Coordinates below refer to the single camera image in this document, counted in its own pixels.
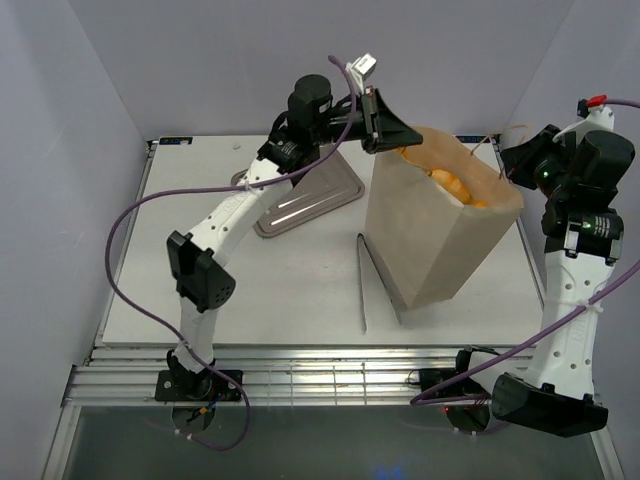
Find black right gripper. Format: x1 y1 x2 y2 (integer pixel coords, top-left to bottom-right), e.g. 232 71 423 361
499 125 580 201

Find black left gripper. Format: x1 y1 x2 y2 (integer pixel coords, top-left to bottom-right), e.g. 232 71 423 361
312 87 424 156

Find pale shell fake bread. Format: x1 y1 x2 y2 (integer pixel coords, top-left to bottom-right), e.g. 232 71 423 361
429 168 472 204

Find cream paper bag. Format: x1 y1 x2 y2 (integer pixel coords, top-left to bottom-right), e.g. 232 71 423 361
365 127 524 310

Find silver metal tongs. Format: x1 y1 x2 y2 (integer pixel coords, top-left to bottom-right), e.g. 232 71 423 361
356 233 402 335

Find long fake baguette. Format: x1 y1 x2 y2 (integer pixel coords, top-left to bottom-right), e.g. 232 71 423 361
395 147 412 161

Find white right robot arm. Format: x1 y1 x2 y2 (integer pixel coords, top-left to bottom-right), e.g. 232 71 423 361
451 125 635 438

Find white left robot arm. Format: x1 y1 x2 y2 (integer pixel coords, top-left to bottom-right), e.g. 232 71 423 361
167 74 423 400

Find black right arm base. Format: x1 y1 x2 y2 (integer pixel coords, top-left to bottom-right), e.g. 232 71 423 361
405 368 475 398

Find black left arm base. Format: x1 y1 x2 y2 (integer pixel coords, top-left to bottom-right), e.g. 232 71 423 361
154 370 242 403

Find silver metal tray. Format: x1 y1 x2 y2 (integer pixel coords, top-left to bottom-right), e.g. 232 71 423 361
254 151 365 238

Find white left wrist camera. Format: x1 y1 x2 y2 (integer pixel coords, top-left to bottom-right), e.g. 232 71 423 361
346 53 377 91

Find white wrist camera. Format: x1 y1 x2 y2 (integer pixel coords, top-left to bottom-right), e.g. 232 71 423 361
553 95 614 145
346 53 377 91

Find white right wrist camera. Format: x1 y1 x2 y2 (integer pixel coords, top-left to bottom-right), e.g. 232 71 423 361
553 95 614 145

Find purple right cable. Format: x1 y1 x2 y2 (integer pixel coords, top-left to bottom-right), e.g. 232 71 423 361
409 98 640 407

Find aluminium frame rail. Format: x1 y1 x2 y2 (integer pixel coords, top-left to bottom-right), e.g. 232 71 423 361
63 346 459 407

